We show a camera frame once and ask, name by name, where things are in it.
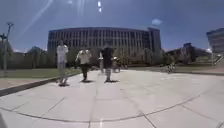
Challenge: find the bicycle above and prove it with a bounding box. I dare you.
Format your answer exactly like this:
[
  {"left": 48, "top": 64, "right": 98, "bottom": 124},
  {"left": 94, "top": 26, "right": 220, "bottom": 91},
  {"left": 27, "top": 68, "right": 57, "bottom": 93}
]
[{"left": 159, "top": 62, "right": 177, "bottom": 74}]

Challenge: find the lamp post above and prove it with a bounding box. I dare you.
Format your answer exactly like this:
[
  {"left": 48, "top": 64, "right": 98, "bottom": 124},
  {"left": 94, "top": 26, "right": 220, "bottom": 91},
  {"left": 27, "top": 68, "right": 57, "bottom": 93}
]
[{"left": 2, "top": 21, "right": 15, "bottom": 71}]

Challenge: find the grass lawn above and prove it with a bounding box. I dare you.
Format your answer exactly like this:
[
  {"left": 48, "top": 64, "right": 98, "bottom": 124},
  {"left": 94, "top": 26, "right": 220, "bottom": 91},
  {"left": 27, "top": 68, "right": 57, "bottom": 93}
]
[
  {"left": 0, "top": 67, "right": 83, "bottom": 80},
  {"left": 128, "top": 63, "right": 224, "bottom": 76}
]

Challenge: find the grey concrete slab pavement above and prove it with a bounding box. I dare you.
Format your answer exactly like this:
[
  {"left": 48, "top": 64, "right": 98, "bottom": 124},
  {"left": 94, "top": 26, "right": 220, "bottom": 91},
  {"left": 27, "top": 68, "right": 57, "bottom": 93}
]
[{"left": 0, "top": 69, "right": 224, "bottom": 128}]

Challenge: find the large curved grey building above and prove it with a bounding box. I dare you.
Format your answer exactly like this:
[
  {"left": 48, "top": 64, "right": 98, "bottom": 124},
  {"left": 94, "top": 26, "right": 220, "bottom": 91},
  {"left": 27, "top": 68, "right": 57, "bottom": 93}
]
[{"left": 46, "top": 26, "right": 163, "bottom": 66}]

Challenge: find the low concrete kerb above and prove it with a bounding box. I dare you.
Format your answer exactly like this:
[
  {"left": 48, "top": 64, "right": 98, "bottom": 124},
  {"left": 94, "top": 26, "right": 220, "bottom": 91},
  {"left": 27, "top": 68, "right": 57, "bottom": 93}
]
[{"left": 0, "top": 73, "right": 73, "bottom": 98}]

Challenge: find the low dark building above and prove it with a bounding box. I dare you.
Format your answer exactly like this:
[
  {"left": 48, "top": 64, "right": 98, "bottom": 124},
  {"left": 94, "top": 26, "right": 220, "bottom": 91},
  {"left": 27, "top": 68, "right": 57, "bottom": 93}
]
[{"left": 165, "top": 42, "right": 212, "bottom": 65}]

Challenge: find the row of trees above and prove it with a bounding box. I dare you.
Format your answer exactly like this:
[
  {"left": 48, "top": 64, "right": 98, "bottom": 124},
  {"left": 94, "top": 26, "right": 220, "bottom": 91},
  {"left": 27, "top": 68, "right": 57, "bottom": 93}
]
[{"left": 0, "top": 45, "right": 175, "bottom": 70}]

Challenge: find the person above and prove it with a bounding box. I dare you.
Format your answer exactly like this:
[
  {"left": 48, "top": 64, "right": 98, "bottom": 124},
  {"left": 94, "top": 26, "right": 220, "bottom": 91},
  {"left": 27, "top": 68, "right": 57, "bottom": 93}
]
[
  {"left": 55, "top": 40, "right": 70, "bottom": 87},
  {"left": 98, "top": 45, "right": 116, "bottom": 84},
  {"left": 74, "top": 47, "right": 93, "bottom": 83}
]

